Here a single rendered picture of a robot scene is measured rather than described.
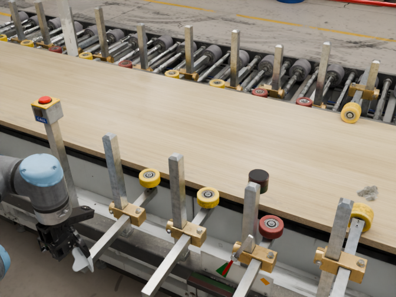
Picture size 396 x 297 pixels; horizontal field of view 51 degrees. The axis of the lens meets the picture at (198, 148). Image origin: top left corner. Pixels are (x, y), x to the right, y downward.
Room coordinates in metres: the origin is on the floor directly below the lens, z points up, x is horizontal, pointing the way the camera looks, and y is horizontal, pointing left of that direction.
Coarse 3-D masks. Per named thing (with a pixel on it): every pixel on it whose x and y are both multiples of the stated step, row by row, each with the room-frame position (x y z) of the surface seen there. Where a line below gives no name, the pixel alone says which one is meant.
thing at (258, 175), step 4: (252, 172) 0.94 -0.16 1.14; (256, 172) 0.94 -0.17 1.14; (260, 172) 0.94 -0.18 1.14; (264, 172) 0.94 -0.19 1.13; (252, 176) 0.92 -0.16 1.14; (256, 176) 0.92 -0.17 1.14; (260, 176) 0.92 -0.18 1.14; (264, 176) 0.92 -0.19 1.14; (256, 180) 0.90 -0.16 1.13; (260, 180) 0.90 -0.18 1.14
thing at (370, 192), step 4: (364, 188) 1.11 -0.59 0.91; (368, 188) 1.11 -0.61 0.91; (372, 188) 1.11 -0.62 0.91; (376, 188) 1.11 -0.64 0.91; (356, 192) 1.10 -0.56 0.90; (360, 192) 1.09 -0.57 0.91; (364, 192) 1.08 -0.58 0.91; (368, 192) 1.09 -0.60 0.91; (372, 192) 1.08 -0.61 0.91; (376, 192) 1.09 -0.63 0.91; (360, 196) 1.08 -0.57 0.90; (364, 196) 1.07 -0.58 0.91; (368, 196) 1.07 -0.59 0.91; (372, 196) 1.06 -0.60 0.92; (376, 196) 1.07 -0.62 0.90; (368, 200) 1.05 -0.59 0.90
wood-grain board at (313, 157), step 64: (0, 64) 2.31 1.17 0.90; (64, 64) 2.29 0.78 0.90; (64, 128) 1.57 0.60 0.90; (128, 128) 1.56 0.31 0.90; (192, 128) 1.55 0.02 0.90; (256, 128) 1.53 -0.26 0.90; (320, 128) 1.52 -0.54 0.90; (384, 128) 1.51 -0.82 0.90; (320, 192) 1.10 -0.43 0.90; (384, 192) 1.10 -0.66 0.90
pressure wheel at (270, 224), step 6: (264, 216) 0.98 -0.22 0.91; (270, 216) 0.98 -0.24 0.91; (276, 216) 0.98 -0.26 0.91; (264, 222) 0.96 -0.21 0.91; (270, 222) 0.95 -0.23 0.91; (276, 222) 0.96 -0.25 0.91; (282, 222) 0.96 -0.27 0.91; (264, 228) 0.93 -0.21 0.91; (270, 228) 0.93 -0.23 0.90; (276, 228) 0.93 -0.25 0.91; (282, 228) 0.93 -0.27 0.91; (264, 234) 0.92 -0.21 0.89; (270, 234) 0.91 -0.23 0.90; (276, 234) 0.91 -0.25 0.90
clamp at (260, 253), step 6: (234, 246) 0.89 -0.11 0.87; (258, 246) 0.89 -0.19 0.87; (246, 252) 0.86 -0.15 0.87; (252, 252) 0.86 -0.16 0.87; (258, 252) 0.86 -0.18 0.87; (264, 252) 0.86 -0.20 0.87; (276, 252) 0.86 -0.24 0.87; (240, 258) 0.87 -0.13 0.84; (246, 258) 0.86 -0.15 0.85; (258, 258) 0.84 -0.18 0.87; (264, 258) 0.84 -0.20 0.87; (276, 258) 0.86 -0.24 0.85; (264, 264) 0.83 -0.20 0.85; (270, 264) 0.82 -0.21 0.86; (264, 270) 0.83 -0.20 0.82; (270, 270) 0.82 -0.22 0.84
